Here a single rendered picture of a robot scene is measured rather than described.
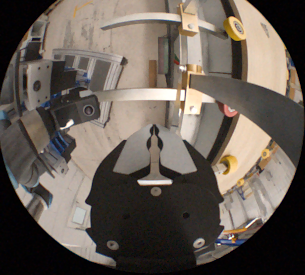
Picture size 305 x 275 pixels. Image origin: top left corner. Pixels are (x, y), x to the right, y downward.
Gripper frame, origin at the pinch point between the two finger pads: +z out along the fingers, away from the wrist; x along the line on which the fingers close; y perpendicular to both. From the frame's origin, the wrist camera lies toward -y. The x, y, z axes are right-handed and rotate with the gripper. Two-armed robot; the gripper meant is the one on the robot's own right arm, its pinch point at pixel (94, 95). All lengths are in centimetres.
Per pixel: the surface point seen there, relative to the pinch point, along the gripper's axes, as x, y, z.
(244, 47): -20, -48, -6
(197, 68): -7.8, -30.4, -4.4
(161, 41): -20.1, -22.8, 12.4
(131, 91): -1.0, -13.9, -3.4
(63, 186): 200, 210, -4
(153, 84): 4, -20, 75
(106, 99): 0.7, -6.5, -3.4
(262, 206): 239, -361, -124
